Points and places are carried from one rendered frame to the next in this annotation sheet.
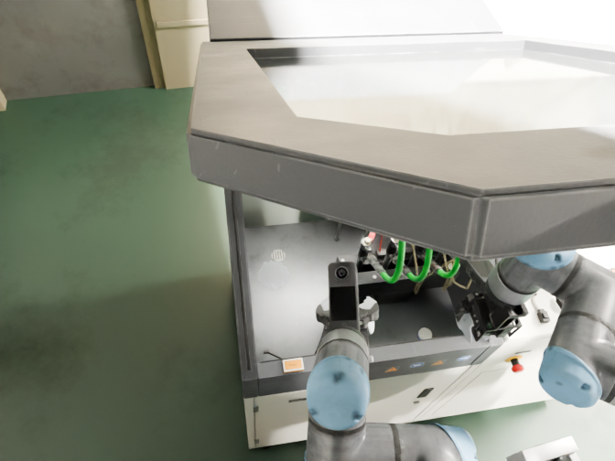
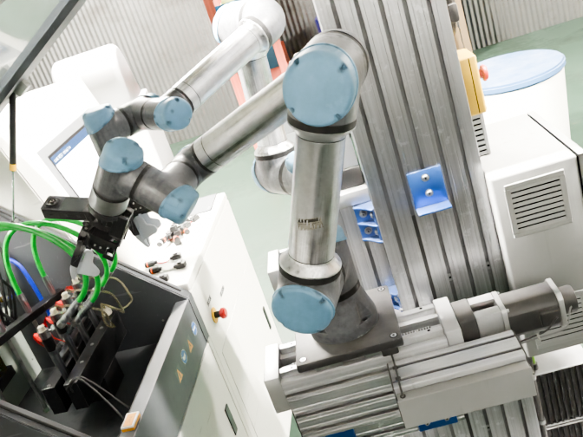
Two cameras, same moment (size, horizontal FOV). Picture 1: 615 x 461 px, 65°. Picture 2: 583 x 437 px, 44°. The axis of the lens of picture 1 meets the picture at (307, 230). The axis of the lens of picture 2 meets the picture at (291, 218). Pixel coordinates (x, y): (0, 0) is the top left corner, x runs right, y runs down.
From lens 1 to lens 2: 1.20 m
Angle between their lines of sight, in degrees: 56
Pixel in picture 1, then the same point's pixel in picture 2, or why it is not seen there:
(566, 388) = (175, 109)
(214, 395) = not seen: outside the picture
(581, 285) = (129, 109)
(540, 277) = (116, 125)
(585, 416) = not seen: hidden behind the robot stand
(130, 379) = not seen: outside the picture
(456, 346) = (177, 316)
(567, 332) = (149, 108)
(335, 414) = (131, 151)
